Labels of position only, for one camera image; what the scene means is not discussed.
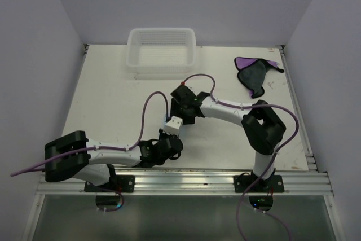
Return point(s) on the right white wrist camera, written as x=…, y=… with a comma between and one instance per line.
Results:
x=183, y=83

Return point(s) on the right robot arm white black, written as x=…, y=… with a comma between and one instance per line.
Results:
x=262, y=126

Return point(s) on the aluminium mounting rail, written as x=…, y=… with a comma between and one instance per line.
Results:
x=204, y=182

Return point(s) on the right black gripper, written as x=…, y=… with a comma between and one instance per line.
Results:
x=175, y=112

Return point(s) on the purple and grey towel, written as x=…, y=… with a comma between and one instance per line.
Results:
x=251, y=73

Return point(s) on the black base bracket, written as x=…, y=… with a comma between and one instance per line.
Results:
x=117, y=183
x=273, y=184

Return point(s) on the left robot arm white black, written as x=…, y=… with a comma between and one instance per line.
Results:
x=76, y=156

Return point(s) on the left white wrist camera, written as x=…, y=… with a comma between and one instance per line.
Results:
x=173, y=126

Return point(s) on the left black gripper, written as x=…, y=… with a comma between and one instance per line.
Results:
x=161, y=134

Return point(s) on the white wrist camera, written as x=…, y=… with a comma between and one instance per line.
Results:
x=183, y=83
x=173, y=126

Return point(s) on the white plastic basket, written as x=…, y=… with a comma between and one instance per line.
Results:
x=161, y=50

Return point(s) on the right black base bracket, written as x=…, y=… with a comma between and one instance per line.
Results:
x=273, y=184

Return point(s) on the left black base bracket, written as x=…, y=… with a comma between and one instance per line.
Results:
x=117, y=183

